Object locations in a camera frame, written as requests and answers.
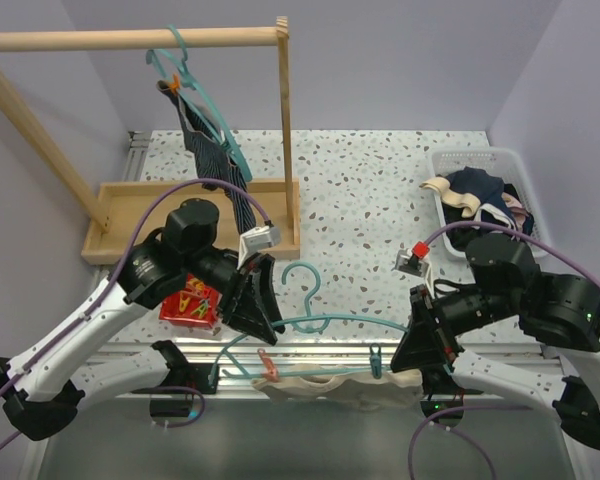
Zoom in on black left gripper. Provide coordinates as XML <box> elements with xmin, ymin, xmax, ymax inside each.
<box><xmin>184</xmin><ymin>245</ymin><xmax>285</xmax><ymax>344</ymax></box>

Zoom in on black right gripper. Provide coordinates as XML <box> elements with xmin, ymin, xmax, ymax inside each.
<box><xmin>389</xmin><ymin>281</ymin><xmax>518</xmax><ymax>370</ymax></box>

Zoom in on beige grey underwear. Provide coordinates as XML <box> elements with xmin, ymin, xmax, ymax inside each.
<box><xmin>251</xmin><ymin>370</ymin><xmax>424</xmax><ymax>412</ymax></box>

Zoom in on teal clothespin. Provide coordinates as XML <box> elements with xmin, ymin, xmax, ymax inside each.
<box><xmin>369</xmin><ymin>343</ymin><xmax>383</xmax><ymax>379</ymax></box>

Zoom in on teal hanger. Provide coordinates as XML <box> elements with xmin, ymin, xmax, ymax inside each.
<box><xmin>207</xmin><ymin>260</ymin><xmax>408</xmax><ymax>383</ymax></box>
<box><xmin>145</xmin><ymin>25</ymin><xmax>253</xmax><ymax>182</ymax></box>

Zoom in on pink clothespin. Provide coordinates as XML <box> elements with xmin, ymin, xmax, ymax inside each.
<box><xmin>257</xmin><ymin>348</ymin><xmax>279</xmax><ymax>382</ymax></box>

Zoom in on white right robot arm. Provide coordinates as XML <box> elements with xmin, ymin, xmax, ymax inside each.
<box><xmin>390</xmin><ymin>234</ymin><xmax>600</xmax><ymax>451</ymax></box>

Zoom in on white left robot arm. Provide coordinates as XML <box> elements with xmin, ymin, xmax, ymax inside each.
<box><xmin>0</xmin><ymin>199</ymin><xmax>284</xmax><ymax>441</ymax></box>

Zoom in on teal hanger on rack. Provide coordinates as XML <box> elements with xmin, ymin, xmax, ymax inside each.
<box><xmin>145</xmin><ymin>25</ymin><xmax>253</xmax><ymax>182</ymax></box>

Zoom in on navy striped underwear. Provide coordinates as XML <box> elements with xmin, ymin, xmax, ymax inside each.
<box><xmin>156</xmin><ymin>80</ymin><xmax>256</xmax><ymax>234</ymax></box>

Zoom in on clothespins in red bin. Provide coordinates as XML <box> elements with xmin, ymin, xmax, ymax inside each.
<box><xmin>177</xmin><ymin>276</ymin><xmax>217</xmax><ymax>320</ymax></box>

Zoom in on red clothespin bin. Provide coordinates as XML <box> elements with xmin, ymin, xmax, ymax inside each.
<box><xmin>158</xmin><ymin>274</ymin><xmax>220</xmax><ymax>330</ymax></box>

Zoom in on wooden clothes rack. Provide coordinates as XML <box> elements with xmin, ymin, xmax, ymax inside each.
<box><xmin>0</xmin><ymin>16</ymin><xmax>301</xmax><ymax>265</ymax></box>

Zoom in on pile of clothes in basket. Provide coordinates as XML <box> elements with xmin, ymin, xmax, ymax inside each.
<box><xmin>420</xmin><ymin>167</ymin><xmax>535</xmax><ymax>235</ymax></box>

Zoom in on white laundry basket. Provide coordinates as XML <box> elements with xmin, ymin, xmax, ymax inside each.
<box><xmin>420</xmin><ymin>147</ymin><xmax>549</xmax><ymax>243</ymax></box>

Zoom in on orange clothespin on rack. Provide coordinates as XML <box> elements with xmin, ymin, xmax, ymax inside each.
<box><xmin>166</xmin><ymin>74</ymin><xmax>181</xmax><ymax>95</ymax></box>

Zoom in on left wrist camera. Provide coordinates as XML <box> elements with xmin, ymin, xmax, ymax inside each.
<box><xmin>237</xmin><ymin>223</ymin><xmax>281</xmax><ymax>268</ymax></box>

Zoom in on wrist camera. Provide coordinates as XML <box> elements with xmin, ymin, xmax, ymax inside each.
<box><xmin>394</xmin><ymin>242</ymin><xmax>433</xmax><ymax>286</ymax></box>
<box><xmin>237</xmin><ymin>223</ymin><xmax>281</xmax><ymax>268</ymax></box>

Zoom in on aluminium table rail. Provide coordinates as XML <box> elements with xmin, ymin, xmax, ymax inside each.
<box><xmin>79</xmin><ymin>339</ymin><xmax>571</xmax><ymax>401</ymax></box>

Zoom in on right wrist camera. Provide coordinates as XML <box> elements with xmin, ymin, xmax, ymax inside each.
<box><xmin>394</xmin><ymin>242</ymin><xmax>433</xmax><ymax>286</ymax></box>

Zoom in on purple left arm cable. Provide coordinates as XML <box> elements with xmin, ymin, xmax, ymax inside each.
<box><xmin>0</xmin><ymin>177</ymin><xmax>271</xmax><ymax>466</ymax></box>

